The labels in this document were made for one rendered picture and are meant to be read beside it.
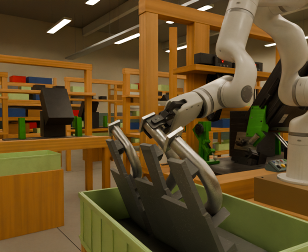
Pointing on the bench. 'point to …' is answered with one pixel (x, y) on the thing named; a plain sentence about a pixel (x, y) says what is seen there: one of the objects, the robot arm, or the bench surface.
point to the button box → (275, 166)
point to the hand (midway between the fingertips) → (154, 126)
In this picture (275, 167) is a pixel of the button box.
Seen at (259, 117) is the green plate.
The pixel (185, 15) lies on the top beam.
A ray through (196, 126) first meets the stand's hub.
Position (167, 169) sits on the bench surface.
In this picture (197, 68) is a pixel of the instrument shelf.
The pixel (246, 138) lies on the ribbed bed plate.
